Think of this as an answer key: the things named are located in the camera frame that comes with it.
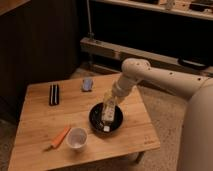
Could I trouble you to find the wooden table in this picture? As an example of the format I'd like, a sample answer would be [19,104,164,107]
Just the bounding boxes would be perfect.
[8,74,160,171]

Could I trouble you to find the white paper cup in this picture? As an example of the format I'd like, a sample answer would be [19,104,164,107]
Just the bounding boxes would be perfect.
[66,127,88,151]

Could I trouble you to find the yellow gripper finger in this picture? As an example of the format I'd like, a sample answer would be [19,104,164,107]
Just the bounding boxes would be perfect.
[103,90,116,108]

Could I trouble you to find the long wooden beam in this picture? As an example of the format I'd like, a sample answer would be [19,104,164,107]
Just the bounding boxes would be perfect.
[80,37,213,86]

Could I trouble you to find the orange handled screwdriver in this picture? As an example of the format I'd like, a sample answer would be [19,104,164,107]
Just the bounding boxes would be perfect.
[46,126,71,151]

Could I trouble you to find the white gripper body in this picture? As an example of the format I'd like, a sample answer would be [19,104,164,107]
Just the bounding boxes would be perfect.
[112,80,133,101]

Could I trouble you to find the small blue grey object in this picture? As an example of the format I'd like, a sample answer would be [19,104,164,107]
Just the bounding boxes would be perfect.
[82,78,93,92]

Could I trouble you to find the black handle on beam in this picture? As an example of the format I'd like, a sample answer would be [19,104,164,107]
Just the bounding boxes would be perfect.
[177,58,210,70]

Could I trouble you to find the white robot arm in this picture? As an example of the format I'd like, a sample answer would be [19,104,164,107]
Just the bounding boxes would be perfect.
[103,58,213,171]

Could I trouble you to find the metal pole stand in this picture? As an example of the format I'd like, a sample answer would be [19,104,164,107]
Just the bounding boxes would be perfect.
[86,0,94,41]

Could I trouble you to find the black ceramic bowl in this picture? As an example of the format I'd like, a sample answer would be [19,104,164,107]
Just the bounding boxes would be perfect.
[89,103,123,134]

